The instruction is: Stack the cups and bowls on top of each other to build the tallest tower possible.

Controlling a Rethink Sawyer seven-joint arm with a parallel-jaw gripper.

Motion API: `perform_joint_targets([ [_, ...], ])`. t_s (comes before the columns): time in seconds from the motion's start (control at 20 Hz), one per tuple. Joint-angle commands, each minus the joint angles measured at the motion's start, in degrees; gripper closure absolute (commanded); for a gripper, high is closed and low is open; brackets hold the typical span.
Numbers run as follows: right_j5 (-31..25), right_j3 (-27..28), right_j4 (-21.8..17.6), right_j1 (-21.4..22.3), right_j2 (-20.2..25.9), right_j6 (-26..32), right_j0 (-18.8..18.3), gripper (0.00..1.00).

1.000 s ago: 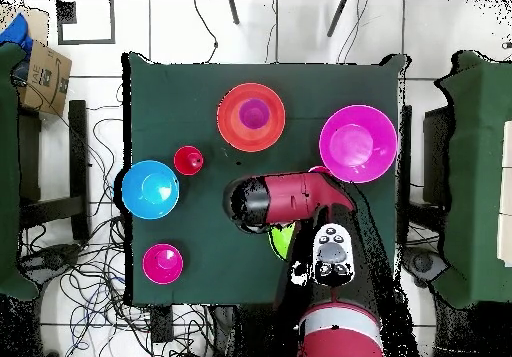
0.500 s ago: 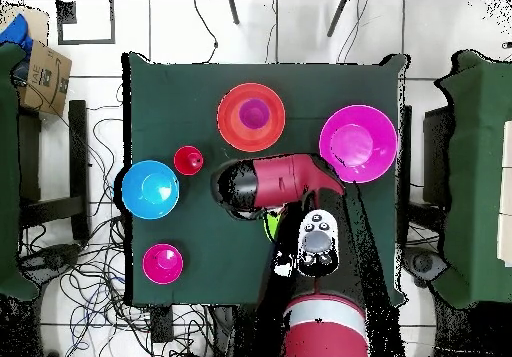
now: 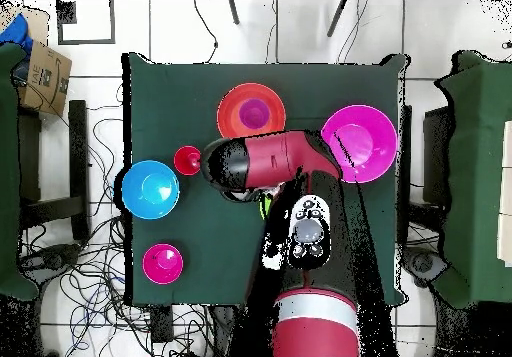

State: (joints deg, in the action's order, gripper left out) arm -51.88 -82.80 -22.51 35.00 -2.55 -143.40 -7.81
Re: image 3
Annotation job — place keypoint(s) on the green bowl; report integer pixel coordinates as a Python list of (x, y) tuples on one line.
[(264, 207)]

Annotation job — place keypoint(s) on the purple cup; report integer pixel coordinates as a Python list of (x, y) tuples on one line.
[(254, 114)]

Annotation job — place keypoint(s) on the orange bowl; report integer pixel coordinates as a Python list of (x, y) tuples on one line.
[(228, 117)]

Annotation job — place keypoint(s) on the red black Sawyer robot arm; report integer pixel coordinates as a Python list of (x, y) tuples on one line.
[(280, 157)]

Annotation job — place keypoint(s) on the red cup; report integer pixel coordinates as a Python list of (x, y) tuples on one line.
[(184, 161)]

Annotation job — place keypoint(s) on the large blue bowl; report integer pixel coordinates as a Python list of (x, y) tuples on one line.
[(150, 189)]

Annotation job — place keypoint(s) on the dark green tablecloth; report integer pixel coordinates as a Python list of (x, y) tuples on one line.
[(180, 93)]

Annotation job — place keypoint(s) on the small red bowl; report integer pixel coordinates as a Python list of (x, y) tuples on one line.
[(162, 265)]

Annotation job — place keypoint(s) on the large pink bowl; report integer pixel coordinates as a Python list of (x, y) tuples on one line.
[(372, 141)]

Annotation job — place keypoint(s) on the grey chair leg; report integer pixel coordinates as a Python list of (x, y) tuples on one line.
[(337, 17), (234, 11)]

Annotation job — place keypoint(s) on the black metal stand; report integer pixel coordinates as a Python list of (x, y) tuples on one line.
[(436, 153), (78, 153)]

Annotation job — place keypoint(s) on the green cloth covered table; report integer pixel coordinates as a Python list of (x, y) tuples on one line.
[(476, 173), (8, 173)]

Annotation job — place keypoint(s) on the printed cardboard box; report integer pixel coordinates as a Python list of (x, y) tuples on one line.
[(44, 77)]

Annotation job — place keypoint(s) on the white box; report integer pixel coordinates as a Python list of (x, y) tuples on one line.
[(506, 173)]

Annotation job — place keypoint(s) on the plain cardboard box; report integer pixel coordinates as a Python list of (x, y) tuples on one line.
[(38, 23)]

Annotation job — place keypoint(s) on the blue bag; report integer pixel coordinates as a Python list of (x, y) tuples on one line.
[(16, 33)]

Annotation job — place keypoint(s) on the black pedestal foot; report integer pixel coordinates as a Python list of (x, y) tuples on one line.
[(424, 263), (48, 259)]

